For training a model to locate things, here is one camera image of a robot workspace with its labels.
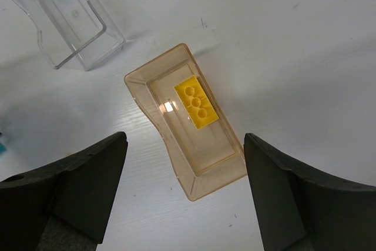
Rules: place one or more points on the clear plastic container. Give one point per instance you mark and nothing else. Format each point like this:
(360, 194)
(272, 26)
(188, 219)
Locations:
(77, 34)

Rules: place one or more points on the teal rectangular lego brick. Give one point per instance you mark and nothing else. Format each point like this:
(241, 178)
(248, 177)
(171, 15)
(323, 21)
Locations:
(2, 145)

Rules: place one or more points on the small yellow lego brick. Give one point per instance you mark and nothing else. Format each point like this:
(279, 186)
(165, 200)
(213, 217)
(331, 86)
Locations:
(196, 102)

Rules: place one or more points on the orange tinted plastic container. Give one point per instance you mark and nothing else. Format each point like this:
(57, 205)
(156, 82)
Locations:
(204, 160)

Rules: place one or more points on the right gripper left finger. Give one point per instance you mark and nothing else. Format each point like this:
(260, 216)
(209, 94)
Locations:
(64, 205)

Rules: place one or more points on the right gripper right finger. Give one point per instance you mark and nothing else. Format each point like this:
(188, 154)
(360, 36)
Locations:
(299, 207)

